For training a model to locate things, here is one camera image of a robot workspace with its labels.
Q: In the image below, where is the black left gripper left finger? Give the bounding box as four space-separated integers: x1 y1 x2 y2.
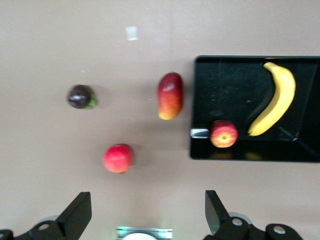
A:
0 191 92 240

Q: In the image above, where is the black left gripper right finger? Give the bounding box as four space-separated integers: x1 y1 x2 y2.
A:
203 190 303 240

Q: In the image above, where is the red pomegranate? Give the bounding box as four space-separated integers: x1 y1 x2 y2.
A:
102 143 134 174

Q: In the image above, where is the yellow banana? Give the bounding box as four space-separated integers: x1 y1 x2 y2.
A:
246 61 297 137

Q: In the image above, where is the brown table cover sheet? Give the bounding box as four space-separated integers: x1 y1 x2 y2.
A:
0 0 320 240

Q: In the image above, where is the red yellow apple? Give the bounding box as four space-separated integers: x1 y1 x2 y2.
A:
209 119 239 149

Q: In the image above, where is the red yellow mango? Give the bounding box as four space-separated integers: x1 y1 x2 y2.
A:
156 71 184 121

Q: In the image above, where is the dark purple eggplant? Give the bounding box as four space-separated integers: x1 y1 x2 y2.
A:
66 84 99 111

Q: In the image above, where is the black plastic box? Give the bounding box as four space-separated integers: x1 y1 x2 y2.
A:
189 55 320 164

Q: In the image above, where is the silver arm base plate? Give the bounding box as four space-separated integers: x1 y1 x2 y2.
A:
116 226 173 240

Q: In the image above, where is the small white paper patch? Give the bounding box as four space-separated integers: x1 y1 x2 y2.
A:
125 25 139 42

